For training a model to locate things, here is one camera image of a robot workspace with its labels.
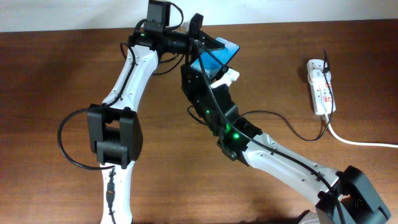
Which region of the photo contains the blue screen smartphone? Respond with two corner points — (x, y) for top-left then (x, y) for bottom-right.
(189, 36), (241, 80)

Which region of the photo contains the black charging cable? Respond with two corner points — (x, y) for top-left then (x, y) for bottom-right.
(186, 49), (335, 142)

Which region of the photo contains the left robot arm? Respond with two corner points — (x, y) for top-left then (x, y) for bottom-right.
(87, 1), (224, 223)

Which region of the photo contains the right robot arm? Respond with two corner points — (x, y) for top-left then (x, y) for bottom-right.
(181, 65), (391, 223)

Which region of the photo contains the white power strip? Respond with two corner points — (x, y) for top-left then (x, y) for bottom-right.
(307, 59), (336, 116)

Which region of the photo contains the white power strip cord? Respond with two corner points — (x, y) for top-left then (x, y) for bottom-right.
(323, 114), (398, 149)

